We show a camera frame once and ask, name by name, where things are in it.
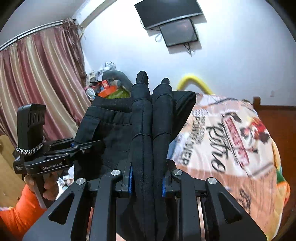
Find orange sleeve left forearm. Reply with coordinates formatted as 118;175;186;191
1;185;46;240

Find black pants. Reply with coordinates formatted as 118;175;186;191
73;89;197;241

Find striped pink curtain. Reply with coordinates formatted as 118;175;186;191
1;19;90;145

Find orange box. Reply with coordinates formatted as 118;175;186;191
97;80;117;98

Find wooden bed post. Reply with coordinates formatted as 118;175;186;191
253;96;261;110

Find small wall monitor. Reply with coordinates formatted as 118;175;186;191
159;19;198;47

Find large wall television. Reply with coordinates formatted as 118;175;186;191
134;0;203;29

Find person left hand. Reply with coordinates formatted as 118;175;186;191
24;172;59;201

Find yellow foam headboard tube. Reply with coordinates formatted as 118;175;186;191
176;74;214;95

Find printed newspaper bed blanket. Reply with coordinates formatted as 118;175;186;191
168;93;290;240

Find green fabric storage bin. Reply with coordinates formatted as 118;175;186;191
106;89;130;99

